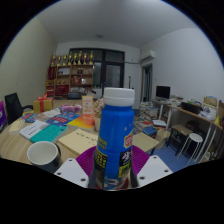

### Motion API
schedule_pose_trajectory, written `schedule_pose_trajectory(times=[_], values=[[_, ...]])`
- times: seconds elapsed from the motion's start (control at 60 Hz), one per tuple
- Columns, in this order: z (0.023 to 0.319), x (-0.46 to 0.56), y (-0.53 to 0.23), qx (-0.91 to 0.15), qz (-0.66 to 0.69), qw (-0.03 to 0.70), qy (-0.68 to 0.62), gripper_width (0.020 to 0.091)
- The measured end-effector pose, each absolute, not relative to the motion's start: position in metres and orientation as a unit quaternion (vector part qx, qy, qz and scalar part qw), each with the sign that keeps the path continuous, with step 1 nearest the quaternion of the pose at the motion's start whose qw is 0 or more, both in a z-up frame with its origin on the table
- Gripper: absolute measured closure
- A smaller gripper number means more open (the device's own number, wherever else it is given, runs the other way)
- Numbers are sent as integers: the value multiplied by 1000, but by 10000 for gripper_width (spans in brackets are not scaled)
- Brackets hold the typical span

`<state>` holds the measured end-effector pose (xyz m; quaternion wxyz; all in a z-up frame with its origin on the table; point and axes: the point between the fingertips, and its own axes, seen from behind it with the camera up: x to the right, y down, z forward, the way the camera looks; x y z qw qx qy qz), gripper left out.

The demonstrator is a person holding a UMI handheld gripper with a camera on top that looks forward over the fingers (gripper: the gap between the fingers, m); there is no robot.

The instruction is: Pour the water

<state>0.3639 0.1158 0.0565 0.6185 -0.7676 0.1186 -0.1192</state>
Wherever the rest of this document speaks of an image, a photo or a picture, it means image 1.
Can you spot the pink packet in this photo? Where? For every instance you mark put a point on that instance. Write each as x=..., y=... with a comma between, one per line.
x=70, y=108

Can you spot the orange book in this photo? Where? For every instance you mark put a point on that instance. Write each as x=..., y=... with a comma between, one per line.
x=83, y=121

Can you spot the black framed glass door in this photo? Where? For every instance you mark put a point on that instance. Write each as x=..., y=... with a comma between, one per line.
x=111, y=75

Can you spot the beige book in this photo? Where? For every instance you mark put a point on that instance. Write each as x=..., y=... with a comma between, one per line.
x=78, y=141

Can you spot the black computer monitor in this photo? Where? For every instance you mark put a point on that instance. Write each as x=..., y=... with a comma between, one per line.
x=163, y=92

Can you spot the wooden shelf unit with trophies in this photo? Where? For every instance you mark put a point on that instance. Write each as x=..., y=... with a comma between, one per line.
x=63, y=80

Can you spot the dark mug white inside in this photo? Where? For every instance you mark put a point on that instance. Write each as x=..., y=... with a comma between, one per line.
x=43, y=155

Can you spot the white printed booklet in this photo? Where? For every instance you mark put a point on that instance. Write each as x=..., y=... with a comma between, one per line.
x=31, y=129

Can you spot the cream book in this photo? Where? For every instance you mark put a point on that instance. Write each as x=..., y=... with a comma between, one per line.
x=16, y=126

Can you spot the white air conditioner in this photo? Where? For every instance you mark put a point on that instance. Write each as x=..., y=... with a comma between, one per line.
x=147, y=56

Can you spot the white round stool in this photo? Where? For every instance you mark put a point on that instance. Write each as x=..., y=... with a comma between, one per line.
x=193, y=137

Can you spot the yellow gift box red ribbon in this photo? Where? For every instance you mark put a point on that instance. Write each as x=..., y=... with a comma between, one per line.
x=42, y=105

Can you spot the pink flowers in pot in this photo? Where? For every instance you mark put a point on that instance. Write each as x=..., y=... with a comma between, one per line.
x=99, y=108

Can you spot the blue drink bottle white cap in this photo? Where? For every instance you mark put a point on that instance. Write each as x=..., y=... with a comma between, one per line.
x=115, y=133

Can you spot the small blue red booklet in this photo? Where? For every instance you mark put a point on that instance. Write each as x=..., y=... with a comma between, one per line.
x=29, y=117

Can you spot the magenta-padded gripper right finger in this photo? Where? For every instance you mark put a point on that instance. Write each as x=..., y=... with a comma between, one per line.
x=153, y=170

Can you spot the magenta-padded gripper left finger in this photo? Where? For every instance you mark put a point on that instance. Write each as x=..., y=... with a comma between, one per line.
x=71, y=171

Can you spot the cluttered side desk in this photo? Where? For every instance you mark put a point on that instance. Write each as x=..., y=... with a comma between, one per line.
x=196, y=116

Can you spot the small standing card box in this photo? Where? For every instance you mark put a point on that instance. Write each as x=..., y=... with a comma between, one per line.
x=87, y=105

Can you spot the large blue red book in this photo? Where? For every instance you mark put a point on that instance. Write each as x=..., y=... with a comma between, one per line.
x=63, y=119

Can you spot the black office chair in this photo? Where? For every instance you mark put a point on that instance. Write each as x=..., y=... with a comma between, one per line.
x=13, y=106

